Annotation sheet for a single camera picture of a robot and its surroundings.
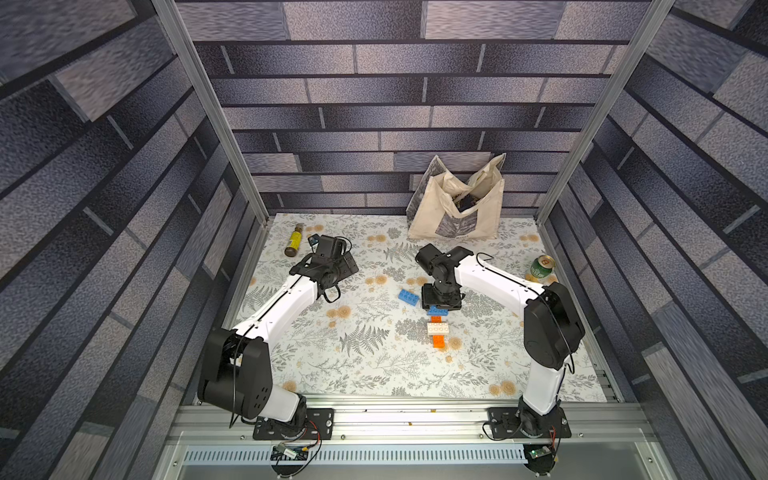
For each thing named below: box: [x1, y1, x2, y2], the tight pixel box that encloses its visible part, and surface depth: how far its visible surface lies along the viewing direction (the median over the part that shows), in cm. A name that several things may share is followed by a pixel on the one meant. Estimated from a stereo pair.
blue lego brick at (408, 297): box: [398, 289, 420, 306], surface depth 97 cm
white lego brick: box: [427, 322, 450, 335], surface depth 89 cm
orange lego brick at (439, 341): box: [433, 335, 445, 348], surface depth 89 cm
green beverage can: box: [530, 255, 556, 279], surface depth 95 cm
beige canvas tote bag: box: [406, 152, 506, 239], surface depth 102 cm
